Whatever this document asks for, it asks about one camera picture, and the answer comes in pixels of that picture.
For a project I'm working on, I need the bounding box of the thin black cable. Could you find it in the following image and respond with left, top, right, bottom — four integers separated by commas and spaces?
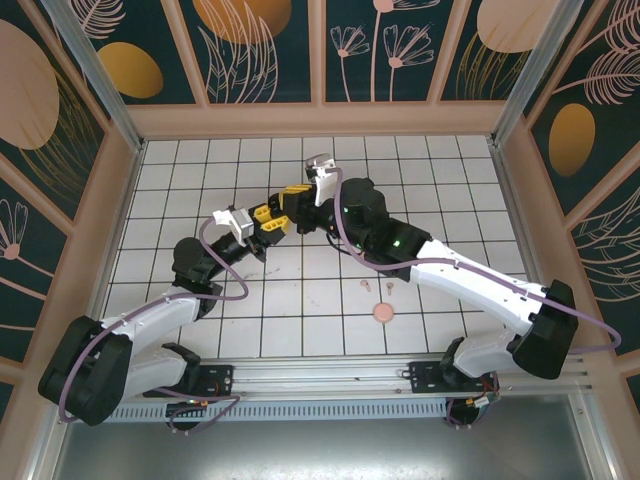
325, 230, 354, 255

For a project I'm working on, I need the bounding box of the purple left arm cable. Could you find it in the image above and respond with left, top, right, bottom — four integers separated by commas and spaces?
58, 217, 250, 424

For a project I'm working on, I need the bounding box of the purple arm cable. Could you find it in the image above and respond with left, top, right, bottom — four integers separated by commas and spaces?
319, 167, 624, 357
58, 217, 250, 424

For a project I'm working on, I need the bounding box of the aluminium frame side bar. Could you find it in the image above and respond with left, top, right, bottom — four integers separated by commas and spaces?
27, 139, 147, 480
489, 142, 619, 480

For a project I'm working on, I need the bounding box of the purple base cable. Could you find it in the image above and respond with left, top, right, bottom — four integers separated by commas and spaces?
164, 388, 242, 437
446, 394, 501, 431

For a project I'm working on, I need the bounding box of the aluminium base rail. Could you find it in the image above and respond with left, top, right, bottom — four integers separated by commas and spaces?
142, 355, 594, 399

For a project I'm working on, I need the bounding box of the white slotted cable duct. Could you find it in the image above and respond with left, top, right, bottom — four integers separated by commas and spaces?
112, 399, 450, 422

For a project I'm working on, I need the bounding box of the aluminium frame post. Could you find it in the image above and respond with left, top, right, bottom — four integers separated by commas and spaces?
491, 0, 586, 149
39, 0, 147, 154

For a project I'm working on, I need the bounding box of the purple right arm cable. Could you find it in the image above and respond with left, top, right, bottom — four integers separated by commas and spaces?
319, 167, 624, 357

